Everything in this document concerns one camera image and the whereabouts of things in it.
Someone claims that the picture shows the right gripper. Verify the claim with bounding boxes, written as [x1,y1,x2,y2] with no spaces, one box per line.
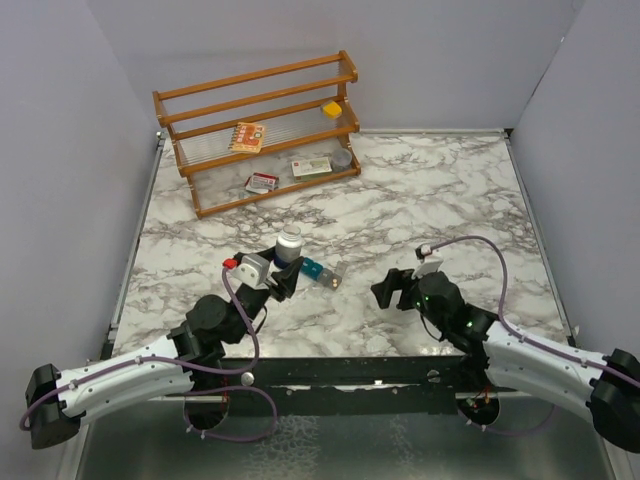
[373,263,449,332]

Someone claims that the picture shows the white pill bottle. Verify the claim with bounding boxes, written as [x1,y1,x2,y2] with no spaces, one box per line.
[274,225,303,269]

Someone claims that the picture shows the blue and grey pill organizer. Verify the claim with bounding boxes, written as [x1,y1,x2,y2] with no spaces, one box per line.
[300,257,348,291]

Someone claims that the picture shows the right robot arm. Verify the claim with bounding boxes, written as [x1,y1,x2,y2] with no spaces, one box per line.
[371,269,639,453]

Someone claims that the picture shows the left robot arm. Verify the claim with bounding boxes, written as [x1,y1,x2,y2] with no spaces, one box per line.
[19,248,304,450]

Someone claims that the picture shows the red white medicine box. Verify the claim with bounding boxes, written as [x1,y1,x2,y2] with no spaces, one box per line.
[244,172,279,194]

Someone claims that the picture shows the green white medicine box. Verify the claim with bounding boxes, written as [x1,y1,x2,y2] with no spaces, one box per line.
[291,157,333,182]

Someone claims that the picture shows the clear round plastic jar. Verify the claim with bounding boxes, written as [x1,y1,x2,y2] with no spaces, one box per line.
[330,149,352,172]

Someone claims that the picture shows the wooden three-tier shelf rack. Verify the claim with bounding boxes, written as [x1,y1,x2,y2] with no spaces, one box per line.
[153,50,361,219]

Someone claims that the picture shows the orange spiral notebook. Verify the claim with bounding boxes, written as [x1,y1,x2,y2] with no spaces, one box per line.
[229,122,266,154]

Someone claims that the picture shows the yellow lidded small jar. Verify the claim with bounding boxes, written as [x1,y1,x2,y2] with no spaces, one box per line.
[321,101,343,120]

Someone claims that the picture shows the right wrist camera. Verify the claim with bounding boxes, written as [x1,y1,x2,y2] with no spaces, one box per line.
[411,244,444,279]

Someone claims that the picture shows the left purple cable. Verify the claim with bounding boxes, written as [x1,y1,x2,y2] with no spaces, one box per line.
[19,267,279,442]

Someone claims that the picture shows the purple cable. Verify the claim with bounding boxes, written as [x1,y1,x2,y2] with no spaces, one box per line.
[432,235,640,436]
[19,267,279,442]

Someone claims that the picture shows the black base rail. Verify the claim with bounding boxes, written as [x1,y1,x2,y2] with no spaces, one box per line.
[251,355,503,416]

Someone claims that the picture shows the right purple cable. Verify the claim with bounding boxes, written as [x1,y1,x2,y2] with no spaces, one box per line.
[432,235,640,436]

